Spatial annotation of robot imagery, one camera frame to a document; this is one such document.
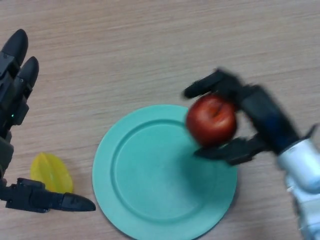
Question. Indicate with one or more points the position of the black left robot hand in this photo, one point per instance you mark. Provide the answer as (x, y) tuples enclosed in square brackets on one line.
[(11, 92)]

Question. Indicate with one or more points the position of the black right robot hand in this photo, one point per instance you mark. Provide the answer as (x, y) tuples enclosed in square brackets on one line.
[(262, 110)]

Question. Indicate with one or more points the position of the red apple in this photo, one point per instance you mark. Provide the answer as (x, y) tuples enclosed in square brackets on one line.
[(212, 120)]

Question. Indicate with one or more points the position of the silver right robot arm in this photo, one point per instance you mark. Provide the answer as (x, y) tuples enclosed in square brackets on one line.
[(302, 180)]

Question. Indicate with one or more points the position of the green round plate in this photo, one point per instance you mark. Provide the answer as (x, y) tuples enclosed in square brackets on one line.
[(160, 180)]

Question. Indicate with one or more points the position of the yellow starfruit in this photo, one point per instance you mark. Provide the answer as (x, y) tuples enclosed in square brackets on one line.
[(52, 172)]

